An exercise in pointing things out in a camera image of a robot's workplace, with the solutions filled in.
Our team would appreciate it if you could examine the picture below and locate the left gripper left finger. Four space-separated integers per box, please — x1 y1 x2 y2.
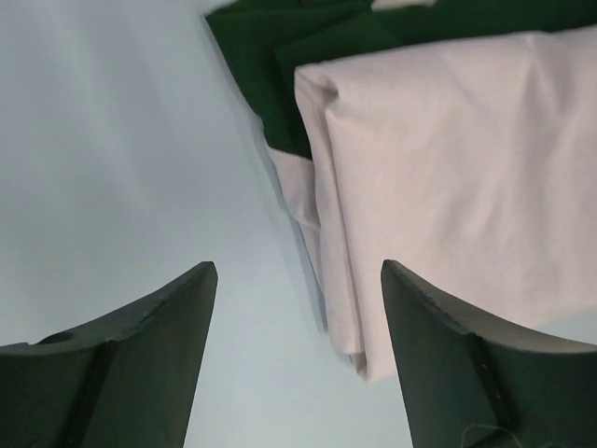
1 261 218 448

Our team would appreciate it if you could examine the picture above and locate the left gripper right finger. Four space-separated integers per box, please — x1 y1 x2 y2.
381 260 596 448

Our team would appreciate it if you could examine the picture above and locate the white green raglan t-shirt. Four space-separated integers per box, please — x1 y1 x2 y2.
206 1 596 382

